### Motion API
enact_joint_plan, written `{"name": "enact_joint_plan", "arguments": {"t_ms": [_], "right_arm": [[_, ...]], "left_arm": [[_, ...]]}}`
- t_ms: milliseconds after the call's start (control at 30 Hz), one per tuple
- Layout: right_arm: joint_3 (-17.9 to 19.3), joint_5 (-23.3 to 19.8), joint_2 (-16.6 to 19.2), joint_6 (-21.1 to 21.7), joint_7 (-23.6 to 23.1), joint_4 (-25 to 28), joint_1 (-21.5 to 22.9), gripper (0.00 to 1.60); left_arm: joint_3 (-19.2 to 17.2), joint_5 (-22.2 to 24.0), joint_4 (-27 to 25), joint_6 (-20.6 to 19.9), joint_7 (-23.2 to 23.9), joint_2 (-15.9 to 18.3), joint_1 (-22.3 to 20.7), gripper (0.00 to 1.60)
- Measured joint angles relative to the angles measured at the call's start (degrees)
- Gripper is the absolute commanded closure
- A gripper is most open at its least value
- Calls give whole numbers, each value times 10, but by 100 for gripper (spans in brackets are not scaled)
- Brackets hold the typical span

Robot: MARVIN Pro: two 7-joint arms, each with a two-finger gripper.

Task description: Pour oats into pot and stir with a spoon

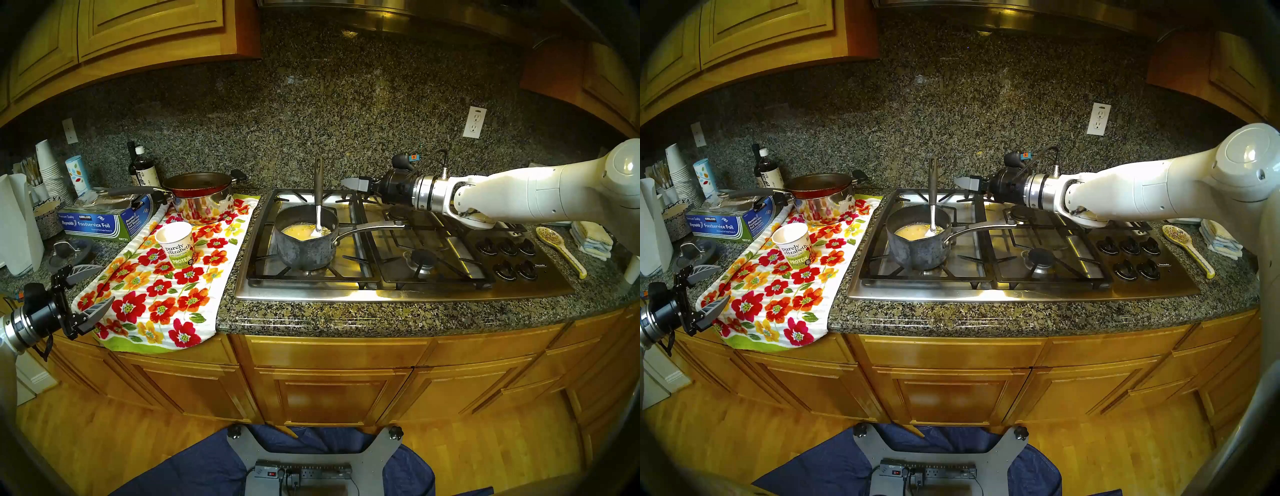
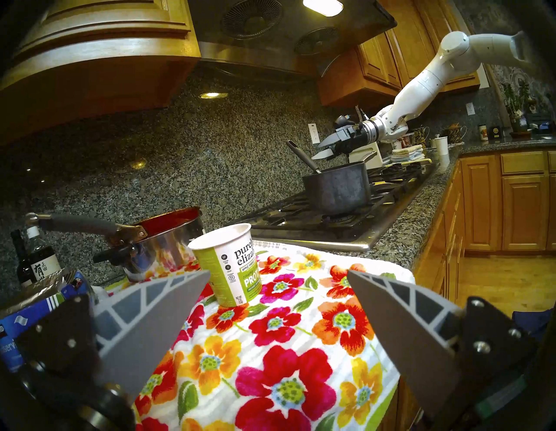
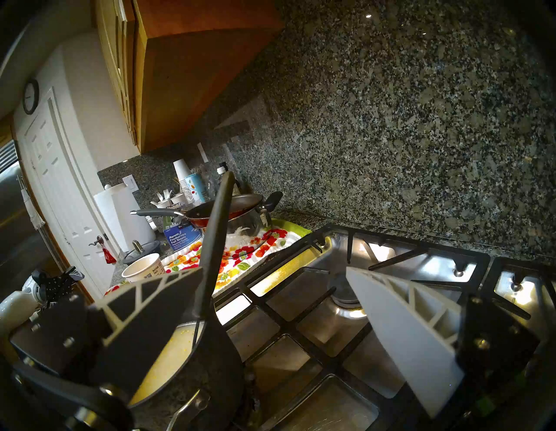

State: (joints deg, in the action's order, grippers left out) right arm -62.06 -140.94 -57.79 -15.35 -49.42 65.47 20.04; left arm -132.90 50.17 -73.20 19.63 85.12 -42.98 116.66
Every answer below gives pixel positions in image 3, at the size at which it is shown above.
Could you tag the stainless steel gas cooktop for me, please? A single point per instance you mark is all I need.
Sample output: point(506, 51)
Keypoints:
point(339, 404)

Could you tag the blue patterned paper cups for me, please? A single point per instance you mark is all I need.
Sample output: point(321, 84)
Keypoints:
point(195, 187)

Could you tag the wooden upper cabinet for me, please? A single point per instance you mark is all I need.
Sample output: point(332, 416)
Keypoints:
point(195, 78)

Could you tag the wooden cabinet above refrigerator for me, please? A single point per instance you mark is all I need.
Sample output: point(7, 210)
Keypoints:
point(5, 130)

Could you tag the stainless steel refrigerator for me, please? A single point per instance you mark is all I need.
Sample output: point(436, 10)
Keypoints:
point(13, 226)

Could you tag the white utensil holder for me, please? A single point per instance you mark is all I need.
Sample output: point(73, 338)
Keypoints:
point(161, 202)

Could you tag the round wall clock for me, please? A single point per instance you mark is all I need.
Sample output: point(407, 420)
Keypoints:
point(30, 96)

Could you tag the white switch plate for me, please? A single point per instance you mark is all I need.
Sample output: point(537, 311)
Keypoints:
point(203, 152)

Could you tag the white panel door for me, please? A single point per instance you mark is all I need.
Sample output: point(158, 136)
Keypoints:
point(56, 174)

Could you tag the dark grey saucepan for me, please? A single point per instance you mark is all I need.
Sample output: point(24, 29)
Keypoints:
point(208, 369)

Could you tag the white wall outlet plate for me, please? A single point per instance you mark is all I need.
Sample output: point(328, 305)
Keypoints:
point(130, 182)

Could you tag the black pot lid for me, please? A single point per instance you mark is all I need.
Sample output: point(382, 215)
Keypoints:
point(147, 252)

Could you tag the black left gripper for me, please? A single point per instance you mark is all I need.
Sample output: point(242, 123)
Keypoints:
point(54, 286)

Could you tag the stainless steel pot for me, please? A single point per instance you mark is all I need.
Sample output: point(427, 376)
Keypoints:
point(249, 223)

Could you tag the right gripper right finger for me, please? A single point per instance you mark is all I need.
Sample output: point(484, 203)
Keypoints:
point(404, 343)

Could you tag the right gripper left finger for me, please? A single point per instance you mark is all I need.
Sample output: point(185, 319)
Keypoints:
point(147, 330)

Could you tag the white paper cup stack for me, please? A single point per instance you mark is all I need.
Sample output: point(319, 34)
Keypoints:
point(181, 169)

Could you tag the white paper oats cup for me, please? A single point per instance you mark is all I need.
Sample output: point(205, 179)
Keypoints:
point(145, 269)

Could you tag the blue foil sheets box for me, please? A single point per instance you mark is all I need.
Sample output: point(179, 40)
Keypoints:
point(182, 238)

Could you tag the white hanging towel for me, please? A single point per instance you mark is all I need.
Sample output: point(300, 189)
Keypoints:
point(34, 210)

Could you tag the white paper towel roll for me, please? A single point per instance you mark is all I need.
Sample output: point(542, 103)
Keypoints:
point(126, 217)

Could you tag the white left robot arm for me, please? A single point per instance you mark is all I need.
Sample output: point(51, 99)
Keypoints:
point(15, 310)

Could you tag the dark bottle white label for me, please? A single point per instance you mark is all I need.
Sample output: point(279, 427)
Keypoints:
point(221, 171)

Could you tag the red frying pan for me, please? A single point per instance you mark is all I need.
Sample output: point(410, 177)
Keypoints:
point(249, 202)

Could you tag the black round burner cap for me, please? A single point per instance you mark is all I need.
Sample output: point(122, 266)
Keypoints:
point(343, 300)

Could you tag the floral kitchen towel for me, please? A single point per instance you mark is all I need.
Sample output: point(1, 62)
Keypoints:
point(260, 247)

